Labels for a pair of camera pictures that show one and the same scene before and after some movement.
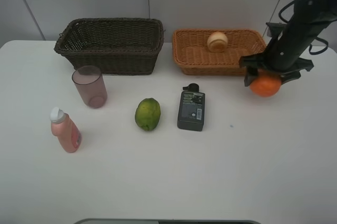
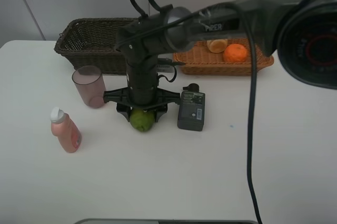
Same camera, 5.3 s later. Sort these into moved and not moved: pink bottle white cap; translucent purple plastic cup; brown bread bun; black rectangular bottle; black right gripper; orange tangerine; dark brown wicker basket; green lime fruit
Moved: black right gripper; green lime fruit; orange tangerine
Not moved: dark brown wicker basket; brown bread bun; pink bottle white cap; translucent purple plastic cup; black rectangular bottle
